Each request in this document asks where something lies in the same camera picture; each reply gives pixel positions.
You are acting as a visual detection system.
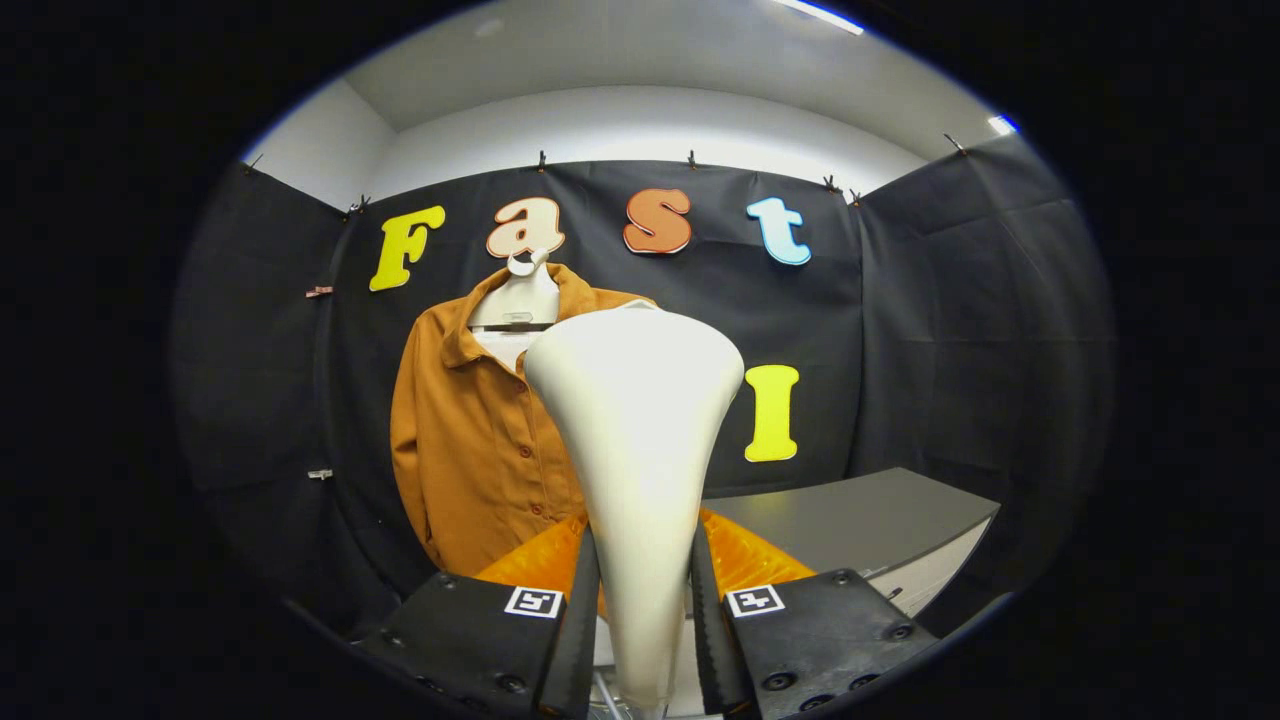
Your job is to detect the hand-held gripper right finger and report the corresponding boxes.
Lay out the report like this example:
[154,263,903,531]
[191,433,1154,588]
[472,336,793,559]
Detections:
[690,507,941,717]

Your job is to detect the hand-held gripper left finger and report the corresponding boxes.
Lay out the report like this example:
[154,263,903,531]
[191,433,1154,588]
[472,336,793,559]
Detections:
[355,512,603,720]

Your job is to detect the orange-brown button shirt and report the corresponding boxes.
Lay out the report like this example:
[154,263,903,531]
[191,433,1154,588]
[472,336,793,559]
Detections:
[390,263,661,578]

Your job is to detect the white garment hanger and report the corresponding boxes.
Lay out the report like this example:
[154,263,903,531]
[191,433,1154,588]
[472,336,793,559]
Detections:
[468,248,561,331]

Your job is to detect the grey side table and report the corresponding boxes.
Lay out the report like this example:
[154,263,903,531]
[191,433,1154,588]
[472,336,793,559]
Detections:
[700,467,1001,616]

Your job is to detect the black backdrop cloth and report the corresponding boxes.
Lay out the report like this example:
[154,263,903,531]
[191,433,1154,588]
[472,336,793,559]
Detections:
[170,135,1116,641]

